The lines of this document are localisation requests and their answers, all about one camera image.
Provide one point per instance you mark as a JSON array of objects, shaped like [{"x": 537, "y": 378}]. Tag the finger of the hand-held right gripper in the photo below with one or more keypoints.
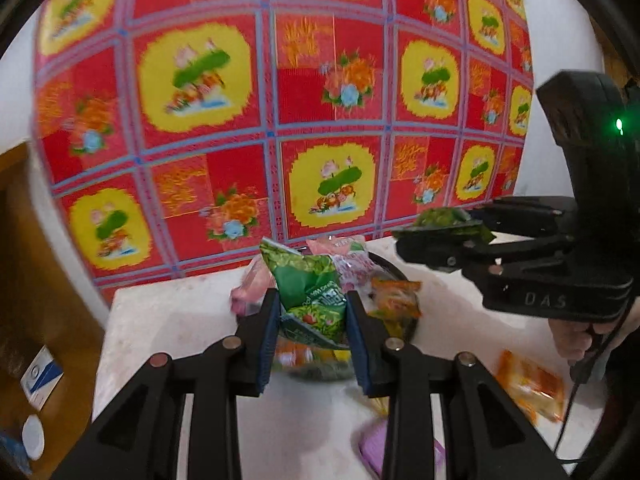
[
  {"x": 450, "y": 255},
  {"x": 535, "y": 215}
]

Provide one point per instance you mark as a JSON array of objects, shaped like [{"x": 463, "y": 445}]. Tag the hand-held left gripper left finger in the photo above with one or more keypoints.
[{"x": 265, "y": 345}]

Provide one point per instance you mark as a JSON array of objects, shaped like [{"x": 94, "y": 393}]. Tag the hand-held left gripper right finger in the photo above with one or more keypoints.
[{"x": 359, "y": 347}]

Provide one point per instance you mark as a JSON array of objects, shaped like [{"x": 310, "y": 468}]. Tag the green snack packet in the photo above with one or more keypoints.
[
  {"x": 315, "y": 329},
  {"x": 440, "y": 220},
  {"x": 305, "y": 280}
]

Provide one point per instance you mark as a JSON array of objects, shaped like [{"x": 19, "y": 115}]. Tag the dark green plate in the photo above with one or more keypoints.
[{"x": 393, "y": 266}]

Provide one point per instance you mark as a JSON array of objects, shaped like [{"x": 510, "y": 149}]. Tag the orange and yellow snack packet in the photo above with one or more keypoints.
[{"x": 395, "y": 300}]

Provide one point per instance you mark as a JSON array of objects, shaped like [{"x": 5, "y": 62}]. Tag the person's right hand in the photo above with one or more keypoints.
[{"x": 572, "y": 340}]

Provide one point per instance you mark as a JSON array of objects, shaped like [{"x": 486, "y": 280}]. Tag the pink and white snack packet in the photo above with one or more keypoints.
[{"x": 350, "y": 270}]

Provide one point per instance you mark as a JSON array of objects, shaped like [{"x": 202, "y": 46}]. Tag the wooden door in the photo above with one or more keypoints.
[{"x": 617, "y": 65}]

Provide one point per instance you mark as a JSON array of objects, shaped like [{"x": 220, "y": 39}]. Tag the brown wooden furniture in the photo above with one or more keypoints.
[{"x": 50, "y": 285}]

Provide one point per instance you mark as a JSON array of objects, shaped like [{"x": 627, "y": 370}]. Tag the blue and white box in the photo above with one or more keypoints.
[{"x": 42, "y": 375}]

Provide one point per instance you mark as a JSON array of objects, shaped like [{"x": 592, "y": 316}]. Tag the white round object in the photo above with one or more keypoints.
[{"x": 33, "y": 436}]

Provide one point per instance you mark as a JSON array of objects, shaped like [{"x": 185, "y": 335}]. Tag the blue object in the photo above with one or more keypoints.
[{"x": 12, "y": 452}]

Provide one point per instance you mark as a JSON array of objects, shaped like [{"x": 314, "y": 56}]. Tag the red floral printed wall cloth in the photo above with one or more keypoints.
[{"x": 250, "y": 110}]

